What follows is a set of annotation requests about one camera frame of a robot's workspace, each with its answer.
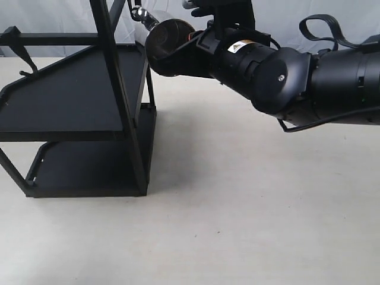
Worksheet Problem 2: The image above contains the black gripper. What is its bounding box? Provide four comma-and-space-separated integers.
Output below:
147, 27, 279, 98

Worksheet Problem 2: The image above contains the stainless steel mug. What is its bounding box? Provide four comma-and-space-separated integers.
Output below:
132, 5, 195, 59

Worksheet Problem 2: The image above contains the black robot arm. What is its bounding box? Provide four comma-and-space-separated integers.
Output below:
146, 28, 379, 126

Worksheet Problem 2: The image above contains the black metal shelf rack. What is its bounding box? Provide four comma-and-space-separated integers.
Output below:
1, 1, 157, 198

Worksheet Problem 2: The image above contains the grey backdrop curtain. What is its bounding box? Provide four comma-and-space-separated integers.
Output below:
1, 0, 379, 57

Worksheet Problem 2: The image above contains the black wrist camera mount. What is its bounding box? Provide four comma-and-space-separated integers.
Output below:
182, 0, 256, 40

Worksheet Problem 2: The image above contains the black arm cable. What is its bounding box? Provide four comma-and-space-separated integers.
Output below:
275, 106, 380, 133

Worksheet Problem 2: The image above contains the black strap loop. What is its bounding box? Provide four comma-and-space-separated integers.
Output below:
298, 14, 380, 50

